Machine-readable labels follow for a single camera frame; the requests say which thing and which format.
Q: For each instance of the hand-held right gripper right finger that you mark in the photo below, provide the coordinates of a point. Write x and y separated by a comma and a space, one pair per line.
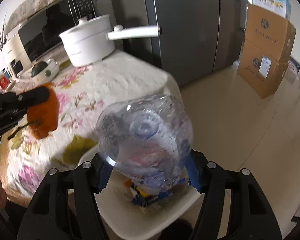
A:
193, 175

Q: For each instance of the orange peel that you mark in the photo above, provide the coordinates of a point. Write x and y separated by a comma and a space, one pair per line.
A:
47, 115

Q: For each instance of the grey refrigerator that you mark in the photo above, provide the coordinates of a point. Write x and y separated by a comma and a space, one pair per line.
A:
190, 30

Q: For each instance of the white blue printed box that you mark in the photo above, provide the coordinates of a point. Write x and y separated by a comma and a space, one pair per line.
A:
293, 68

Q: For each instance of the white electric pot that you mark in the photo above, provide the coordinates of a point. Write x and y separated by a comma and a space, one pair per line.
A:
85, 47

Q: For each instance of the red label jar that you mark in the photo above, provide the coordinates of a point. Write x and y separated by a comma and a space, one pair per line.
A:
4, 82

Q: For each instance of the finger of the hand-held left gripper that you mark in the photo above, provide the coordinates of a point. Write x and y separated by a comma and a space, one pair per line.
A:
22, 97
5, 125

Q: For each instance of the white plastic bin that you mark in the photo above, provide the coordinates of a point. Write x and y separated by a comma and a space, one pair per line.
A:
115, 212

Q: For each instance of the white air fryer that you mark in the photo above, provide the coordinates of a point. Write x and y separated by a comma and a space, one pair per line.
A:
12, 52

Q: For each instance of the floral tablecloth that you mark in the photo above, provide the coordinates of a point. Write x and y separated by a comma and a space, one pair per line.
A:
115, 80

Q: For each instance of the brown cardboard box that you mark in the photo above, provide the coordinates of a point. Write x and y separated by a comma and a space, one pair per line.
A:
255, 80
267, 30

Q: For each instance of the white bowl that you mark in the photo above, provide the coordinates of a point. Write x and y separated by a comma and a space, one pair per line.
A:
52, 70

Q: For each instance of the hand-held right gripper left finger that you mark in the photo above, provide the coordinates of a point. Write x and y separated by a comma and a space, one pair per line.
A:
103, 177

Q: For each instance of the dark green squash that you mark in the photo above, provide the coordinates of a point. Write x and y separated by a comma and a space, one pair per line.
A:
38, 70

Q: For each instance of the black microwave oven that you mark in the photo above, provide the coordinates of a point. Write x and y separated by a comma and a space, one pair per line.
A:
40, 37

